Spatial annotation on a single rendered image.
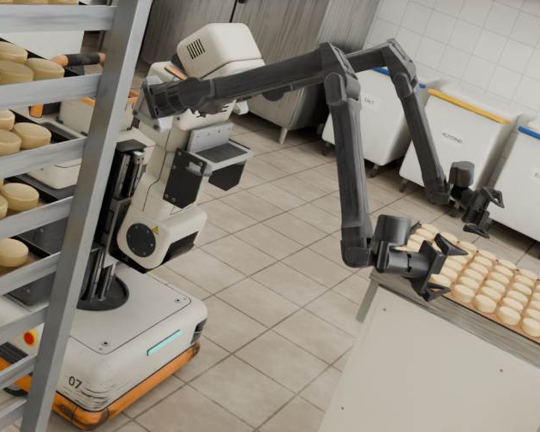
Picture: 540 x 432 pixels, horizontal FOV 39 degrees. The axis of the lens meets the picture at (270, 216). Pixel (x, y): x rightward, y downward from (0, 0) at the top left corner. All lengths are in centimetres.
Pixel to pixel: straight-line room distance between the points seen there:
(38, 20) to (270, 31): 465
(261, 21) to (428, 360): 394
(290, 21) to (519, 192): 192
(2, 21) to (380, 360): 138
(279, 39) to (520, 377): 395
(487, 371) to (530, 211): 342
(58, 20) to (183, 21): 500
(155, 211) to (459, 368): 94
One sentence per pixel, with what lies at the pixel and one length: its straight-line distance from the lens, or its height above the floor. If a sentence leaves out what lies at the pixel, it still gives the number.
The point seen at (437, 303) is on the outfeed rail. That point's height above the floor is 86.
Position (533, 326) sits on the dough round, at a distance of 185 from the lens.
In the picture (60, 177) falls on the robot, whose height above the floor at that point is 73.
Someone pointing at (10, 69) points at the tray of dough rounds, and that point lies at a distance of 98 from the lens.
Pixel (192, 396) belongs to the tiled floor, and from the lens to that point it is 272.
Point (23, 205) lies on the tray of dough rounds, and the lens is 108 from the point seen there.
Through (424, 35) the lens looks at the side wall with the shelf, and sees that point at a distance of 603.
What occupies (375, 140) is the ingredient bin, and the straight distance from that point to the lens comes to 550.
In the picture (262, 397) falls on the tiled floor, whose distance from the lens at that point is 283.
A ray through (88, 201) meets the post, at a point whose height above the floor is 116.
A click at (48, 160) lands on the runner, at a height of 123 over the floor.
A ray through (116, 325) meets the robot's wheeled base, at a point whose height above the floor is 28.
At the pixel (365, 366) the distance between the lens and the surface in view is 200.
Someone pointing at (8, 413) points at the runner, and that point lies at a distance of 126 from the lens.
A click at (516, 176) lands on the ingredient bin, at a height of 46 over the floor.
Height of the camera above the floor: 161
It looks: 22 degrees down
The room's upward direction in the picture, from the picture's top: 19 degrees clockwise
